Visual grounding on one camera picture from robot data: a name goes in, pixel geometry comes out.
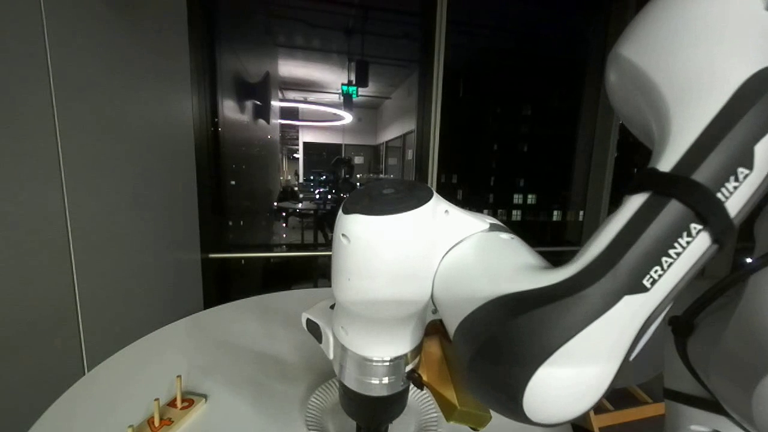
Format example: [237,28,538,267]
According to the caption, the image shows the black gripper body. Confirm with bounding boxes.
[334,382,413,432]

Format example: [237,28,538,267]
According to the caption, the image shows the wooden peg board toy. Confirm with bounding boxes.
[126,372,209,432]

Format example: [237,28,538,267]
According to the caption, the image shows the wooden chair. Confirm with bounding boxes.
[588,383,667,432]

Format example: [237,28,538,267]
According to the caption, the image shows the ring ceiling light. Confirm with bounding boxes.
[268,95,354,130]

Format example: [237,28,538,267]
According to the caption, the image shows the grey window post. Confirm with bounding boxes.
[425,0,449,190]

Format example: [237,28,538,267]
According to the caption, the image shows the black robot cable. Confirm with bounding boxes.
[667,250,768,347]

